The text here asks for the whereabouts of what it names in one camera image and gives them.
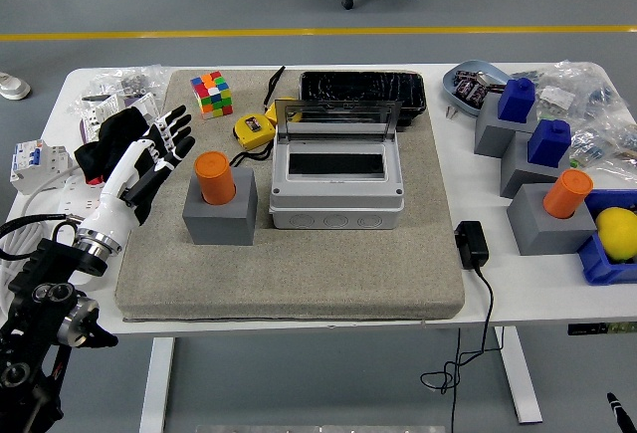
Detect grey-brown mat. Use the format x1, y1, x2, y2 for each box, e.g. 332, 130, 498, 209
113, 69, 467, 324

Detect grey holder block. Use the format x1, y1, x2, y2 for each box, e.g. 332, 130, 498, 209
499, 129, 573, 199
506, 182, 598, 257
473, 92, 538, 159

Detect white power strip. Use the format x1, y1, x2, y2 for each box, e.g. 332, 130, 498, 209
49, 173, 108, 288

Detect black table control panel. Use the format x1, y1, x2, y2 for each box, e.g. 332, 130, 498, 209
566, 322, 637, 337

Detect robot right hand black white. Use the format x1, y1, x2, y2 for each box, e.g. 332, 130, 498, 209
605, 391, 637, 433

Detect blue storage bin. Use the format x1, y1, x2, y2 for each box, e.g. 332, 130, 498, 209
576, 188, 637, 286

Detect yellow tape measure with sticker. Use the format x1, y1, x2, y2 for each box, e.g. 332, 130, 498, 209
227, 113, 278, 173

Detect clear bags of small parts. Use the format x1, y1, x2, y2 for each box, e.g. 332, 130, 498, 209
512, 59, 637, 175

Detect clear bag of metal parts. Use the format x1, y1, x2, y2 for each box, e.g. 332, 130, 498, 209
67, 64, 170, 115

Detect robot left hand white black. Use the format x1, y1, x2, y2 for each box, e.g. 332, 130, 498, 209
75, 104, 196, 251

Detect grey plastic junction box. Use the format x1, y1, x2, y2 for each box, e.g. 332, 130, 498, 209
268, 138, 405, 231

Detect orange cylinder battery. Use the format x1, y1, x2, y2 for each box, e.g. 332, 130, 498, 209
541, 168, 595, 219
193, 151, 237, 206

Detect pale blue dish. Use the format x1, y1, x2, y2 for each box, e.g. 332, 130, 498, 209
441, 59, 514, 118

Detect blue bottle-shaped block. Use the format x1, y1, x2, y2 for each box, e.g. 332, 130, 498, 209
526, 118, 572, 168
497, 77, 536, 123

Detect black adapter cord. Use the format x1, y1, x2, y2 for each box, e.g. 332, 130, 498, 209
420, 263, 507, 433

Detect white purple printed packet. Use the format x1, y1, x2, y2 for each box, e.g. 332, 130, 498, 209
79, 92, 160, 143

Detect white table leg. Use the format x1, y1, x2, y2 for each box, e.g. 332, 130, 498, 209
494, 325, 543, 425
138, 336, 176, 433

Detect yellow lemon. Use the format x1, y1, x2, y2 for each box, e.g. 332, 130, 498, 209
594, 206, 637, 263

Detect white circuit breaker blue switches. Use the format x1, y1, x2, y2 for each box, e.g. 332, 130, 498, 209
9, 139, 69, 196

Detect black power adapter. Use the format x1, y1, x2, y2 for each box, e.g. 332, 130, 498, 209
453, 220, 490, 271

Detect clear hinged box lid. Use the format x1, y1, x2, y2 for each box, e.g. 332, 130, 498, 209
273, 99, 403, 144

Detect dark snack packets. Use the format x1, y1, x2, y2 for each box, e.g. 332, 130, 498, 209
451, 69, 507, 106

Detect large colourful puzzle cube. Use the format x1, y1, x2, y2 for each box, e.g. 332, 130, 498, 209
189, 71, 234, 119

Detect white shoe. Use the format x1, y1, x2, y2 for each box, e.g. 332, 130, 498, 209
0, 72, 32, 101

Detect grey block with round hole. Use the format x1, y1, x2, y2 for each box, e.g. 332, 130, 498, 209
181, 167, 259, 247

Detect black plastic tray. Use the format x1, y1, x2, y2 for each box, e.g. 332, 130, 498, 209
298, 71, 428, 128

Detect black cloth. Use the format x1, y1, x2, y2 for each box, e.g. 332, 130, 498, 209
73, 107, 150, 185

